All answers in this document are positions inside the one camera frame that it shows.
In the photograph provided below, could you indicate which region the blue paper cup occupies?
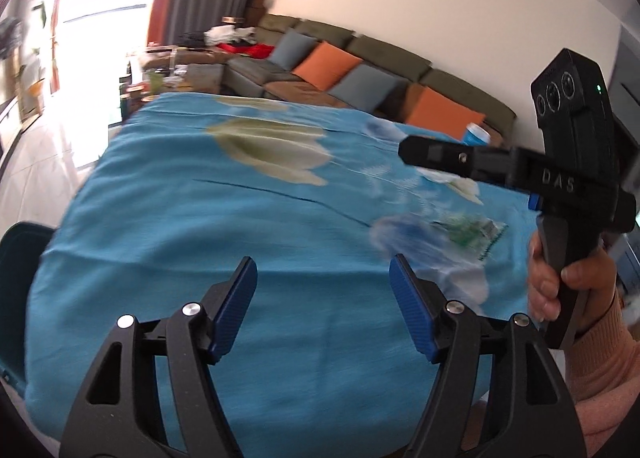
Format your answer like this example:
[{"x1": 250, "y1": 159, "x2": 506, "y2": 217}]
[{"x1": 461, "y1": 122, "x2": 490, "y2": 146}]

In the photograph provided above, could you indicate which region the grey-blue cushion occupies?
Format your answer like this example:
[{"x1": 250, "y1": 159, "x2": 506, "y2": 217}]
[{"x1": 327, "y1": 63, "x2": 408, "y2": 111}]

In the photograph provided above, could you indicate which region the large orange cushion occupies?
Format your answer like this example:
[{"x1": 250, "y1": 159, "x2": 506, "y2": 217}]
[{"x1": 292, "y1": 41, "x2": 363, "y2": 91}]

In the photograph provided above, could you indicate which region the group of glass jars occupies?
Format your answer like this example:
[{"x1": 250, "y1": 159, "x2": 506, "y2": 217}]
[{"x1": 120, "y1": 65, "x2": 201, "y2": 104}]

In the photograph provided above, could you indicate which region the dark glass coffee table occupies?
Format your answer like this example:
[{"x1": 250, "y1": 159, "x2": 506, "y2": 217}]
[{"x1": 117, "y1": 45, "x2": 226, "y2": 126}]

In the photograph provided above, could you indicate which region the person's right forearm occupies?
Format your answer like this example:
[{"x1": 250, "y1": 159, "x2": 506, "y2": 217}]
[{"x1": 562, "y1": 300, "x2": 640, "y2": 458}]

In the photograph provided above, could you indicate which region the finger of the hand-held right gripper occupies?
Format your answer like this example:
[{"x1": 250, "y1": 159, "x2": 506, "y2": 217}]
[{"x1": 398, "y1": 134, "x2": 521, "y2": 186}]

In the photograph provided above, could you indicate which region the person's right hand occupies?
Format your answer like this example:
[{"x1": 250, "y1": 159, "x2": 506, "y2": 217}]
[{"x1": 527, "y1": 230, "x2": 618, "y2": 339}]

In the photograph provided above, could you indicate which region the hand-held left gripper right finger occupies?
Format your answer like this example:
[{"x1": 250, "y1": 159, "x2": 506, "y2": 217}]
[{"x1": 389, "y1": 253, "x2": 587, "y2": 458}]

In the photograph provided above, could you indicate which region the blue cushion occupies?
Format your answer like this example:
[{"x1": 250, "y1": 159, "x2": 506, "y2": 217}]
[{"x1": 267, "y1": 32, "x2": 321, "y2": 71}]

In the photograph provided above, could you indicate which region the olive green sofa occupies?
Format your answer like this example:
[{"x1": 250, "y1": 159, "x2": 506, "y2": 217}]
[{"x1": 175, "y1": 13, "x2": 518, "y2": 149}]

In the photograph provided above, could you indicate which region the green and white wrapper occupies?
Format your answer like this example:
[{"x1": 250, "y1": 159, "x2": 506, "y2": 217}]
[{"x1": 440, "y1": 218, "x2": 508, "y2": 261}]

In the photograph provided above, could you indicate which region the teal plastic bin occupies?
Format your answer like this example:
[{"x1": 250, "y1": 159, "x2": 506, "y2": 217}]
[{"x1": 0, "y1": 222, "x2": 56, "y2": 389}]

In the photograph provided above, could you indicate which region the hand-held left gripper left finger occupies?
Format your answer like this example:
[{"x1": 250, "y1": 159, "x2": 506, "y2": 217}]
[{"x1": 59, "y1": 256, "x2": 258, "y2": 458}]

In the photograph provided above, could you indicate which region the brown box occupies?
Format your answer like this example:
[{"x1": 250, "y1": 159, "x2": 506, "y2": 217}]
[{"x1": 245, "y1": 0, "x2": 273, "y2": 22}]

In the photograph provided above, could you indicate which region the blue floral tablecloth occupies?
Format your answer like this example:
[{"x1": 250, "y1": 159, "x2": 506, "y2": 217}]
[{"x1": 22, "y1": 92, "x2": 538, "y2": 444}]

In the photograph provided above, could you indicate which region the red cloth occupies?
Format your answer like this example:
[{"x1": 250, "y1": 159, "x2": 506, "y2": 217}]
[{"x1": 217, "y1": 42, "x2": 276, "y2": 60}]

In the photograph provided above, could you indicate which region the white cloth pile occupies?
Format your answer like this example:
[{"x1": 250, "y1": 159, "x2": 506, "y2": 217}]
[{"x1": 205, "y1": 25, "x2": 256, "y2": 44}]

